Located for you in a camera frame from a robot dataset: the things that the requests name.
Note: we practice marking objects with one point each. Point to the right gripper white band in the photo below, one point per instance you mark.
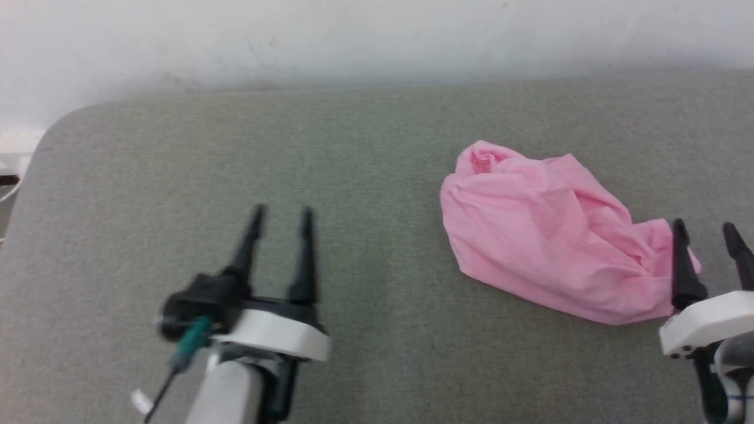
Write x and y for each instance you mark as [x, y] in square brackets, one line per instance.
[707, 321]

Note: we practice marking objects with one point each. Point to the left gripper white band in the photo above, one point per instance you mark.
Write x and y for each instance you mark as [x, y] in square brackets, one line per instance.
[277, 333]

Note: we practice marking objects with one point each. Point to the pink garment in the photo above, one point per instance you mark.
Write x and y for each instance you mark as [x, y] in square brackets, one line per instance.
[530, 229]

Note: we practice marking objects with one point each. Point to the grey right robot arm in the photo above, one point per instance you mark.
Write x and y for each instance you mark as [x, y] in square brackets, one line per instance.
[727, 383]

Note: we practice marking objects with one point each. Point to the grey-green fabric sofa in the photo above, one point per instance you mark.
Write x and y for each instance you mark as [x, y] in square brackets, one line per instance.
[365, 176]

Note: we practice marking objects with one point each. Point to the white object beside sofa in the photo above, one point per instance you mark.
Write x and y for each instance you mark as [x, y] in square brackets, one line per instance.
[10, 176]

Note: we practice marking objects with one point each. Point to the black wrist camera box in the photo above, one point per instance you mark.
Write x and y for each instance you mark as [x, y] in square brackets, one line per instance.
[200, 303]

